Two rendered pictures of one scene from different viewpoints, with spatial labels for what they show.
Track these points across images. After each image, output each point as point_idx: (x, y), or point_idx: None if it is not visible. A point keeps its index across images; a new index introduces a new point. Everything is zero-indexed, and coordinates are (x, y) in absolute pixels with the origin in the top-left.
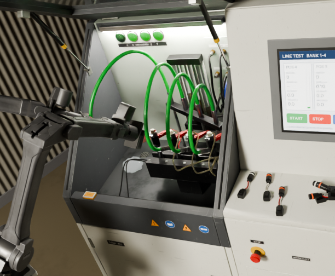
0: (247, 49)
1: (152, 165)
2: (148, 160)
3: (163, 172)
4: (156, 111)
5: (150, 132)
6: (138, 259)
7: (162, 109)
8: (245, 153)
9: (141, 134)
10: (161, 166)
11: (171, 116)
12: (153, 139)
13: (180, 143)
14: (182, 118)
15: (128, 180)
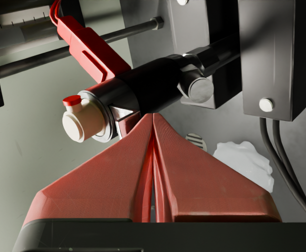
0: None
1: (298, 76)
2: (270, 108)
3: None
4: (63, 143)
5: (99, 134)
6: None
7: (50, 128)
8: None
9: None
10: (302, 10)
11: (66, 95)
12: (147, 99)
13: (139, 57)
14: (58, 60)
15: None
